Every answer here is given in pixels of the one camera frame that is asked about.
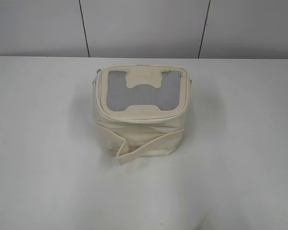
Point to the cream bag with mesh top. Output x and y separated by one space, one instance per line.
140 110

